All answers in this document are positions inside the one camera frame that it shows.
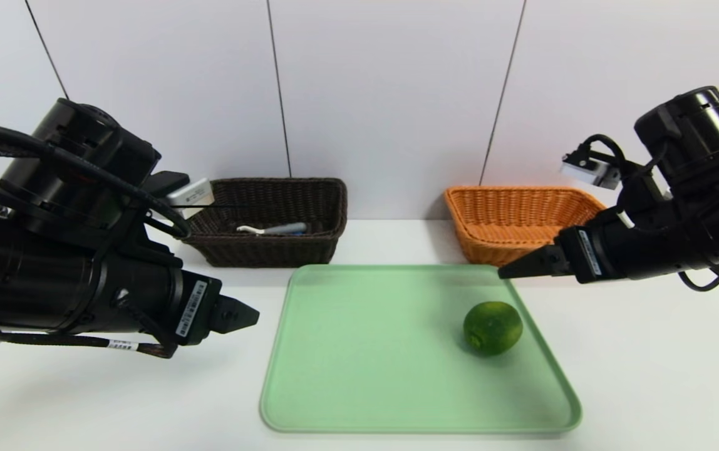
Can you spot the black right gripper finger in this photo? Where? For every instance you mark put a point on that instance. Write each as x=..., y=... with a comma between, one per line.
x=541, y=264

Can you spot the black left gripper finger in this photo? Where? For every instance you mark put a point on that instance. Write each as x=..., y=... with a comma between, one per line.
x=237, y=314

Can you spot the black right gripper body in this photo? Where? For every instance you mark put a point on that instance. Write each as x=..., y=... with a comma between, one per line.
x=585, y=256

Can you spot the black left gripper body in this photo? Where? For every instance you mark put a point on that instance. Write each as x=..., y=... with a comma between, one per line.
x=197, y=309

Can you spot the green citrus fruit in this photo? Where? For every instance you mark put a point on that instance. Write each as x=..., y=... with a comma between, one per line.
x=493, y=327

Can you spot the orange wicker basket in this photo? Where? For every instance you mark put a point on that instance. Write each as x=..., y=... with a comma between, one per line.
x=503, y=225

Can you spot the dark brown wicker basket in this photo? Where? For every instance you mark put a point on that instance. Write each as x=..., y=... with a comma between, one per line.
x=284, y=250

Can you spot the light green plastic tray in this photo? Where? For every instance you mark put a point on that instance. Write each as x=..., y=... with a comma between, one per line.
x=384, y=376

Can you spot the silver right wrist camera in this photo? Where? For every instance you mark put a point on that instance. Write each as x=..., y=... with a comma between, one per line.
x=588, y=169

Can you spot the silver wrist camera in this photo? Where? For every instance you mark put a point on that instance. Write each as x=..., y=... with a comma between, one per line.
x=588, y=169
x=191, y=195

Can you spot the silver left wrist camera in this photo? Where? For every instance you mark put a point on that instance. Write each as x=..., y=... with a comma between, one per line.
x=191, y=195

